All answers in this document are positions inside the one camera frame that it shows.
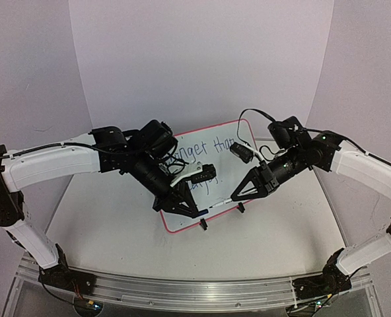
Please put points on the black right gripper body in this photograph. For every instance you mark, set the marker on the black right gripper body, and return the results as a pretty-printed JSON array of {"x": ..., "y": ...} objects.
[{"x": 267, "y": 179}]

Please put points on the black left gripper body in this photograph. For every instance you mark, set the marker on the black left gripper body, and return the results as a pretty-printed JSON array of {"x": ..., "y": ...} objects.
[{"x": 163, "y": 203}]

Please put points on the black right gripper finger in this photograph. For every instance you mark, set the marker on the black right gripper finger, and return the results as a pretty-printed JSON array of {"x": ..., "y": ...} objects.
[
  {"x": 249, "y": 195},
  {"x": 252, "y": 177}
]

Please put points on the white marker pen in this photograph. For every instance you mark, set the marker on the white marker pen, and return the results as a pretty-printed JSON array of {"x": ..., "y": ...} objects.
[{"x": 221, "y": 203}]

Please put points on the pink framed whiteboard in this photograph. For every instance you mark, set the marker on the pink framed whiteboard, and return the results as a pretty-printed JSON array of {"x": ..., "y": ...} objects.
[{"x": 210, "y": 145}]

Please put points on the black marker cap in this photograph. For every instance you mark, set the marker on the black marker cap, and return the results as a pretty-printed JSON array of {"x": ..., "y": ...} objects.
[{"x": 203, "y": 212}]

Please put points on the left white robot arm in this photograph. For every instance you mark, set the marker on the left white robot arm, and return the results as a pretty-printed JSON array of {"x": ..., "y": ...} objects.
[{"x": 141, "y": 153}]

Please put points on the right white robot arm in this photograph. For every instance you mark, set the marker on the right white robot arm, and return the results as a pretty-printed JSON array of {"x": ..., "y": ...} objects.
[{"x": 303, "y": 149}]

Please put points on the left black board clip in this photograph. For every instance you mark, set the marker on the left black board clip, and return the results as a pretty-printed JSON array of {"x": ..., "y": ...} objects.
[{"x": 203, "y": 224}]

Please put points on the black board clip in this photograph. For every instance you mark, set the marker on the black board clip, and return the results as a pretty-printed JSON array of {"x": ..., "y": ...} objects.
[
  {"x": 203, "y": 224},
  {"x": 241, "y": 207}
]

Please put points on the right black board clip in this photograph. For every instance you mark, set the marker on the right black board clip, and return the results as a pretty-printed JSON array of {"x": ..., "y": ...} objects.
[{"x": 241, "y": 207}]

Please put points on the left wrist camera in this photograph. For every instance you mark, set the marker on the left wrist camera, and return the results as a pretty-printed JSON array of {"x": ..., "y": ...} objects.
[{"x": 195, "y": 173}]

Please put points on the aluminium front rail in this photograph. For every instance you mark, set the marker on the aluminium front rail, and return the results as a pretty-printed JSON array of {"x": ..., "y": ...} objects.
[{"x": 102, "y": 294}]

